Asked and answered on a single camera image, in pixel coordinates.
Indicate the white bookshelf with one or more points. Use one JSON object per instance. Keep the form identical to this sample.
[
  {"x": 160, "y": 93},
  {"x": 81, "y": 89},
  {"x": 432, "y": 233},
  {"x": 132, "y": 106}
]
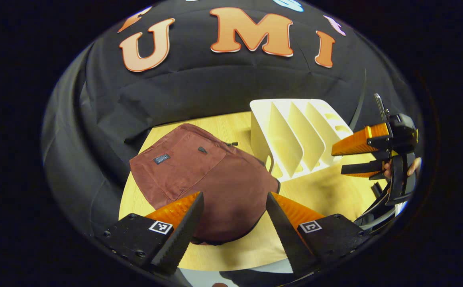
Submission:
[{"x": 279, "y": 135}]

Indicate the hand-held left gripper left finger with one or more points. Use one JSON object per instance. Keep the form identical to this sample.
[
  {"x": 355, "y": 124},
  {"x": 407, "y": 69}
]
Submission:
[{"x": 136, "y": 237}]

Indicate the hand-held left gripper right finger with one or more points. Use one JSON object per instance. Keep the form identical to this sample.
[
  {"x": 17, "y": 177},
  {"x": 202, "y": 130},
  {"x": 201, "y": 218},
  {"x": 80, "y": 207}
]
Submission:
[{"x": 335, "y": 237}]

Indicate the black backdrop cloth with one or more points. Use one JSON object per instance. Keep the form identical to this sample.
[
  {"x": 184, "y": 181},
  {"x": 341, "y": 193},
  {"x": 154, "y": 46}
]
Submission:
[{"x": 215, "y": 87}]

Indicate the maroon schoolbag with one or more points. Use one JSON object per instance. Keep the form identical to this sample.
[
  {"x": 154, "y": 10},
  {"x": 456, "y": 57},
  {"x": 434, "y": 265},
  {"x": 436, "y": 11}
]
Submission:
[{"x": 215, "y": 179}]

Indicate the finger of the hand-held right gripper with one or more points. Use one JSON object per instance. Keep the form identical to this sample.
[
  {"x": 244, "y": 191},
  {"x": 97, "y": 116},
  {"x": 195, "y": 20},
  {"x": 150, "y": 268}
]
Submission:
[
  {"x": 363, "y": 168},
  {"x": 359, "y": 141}
]

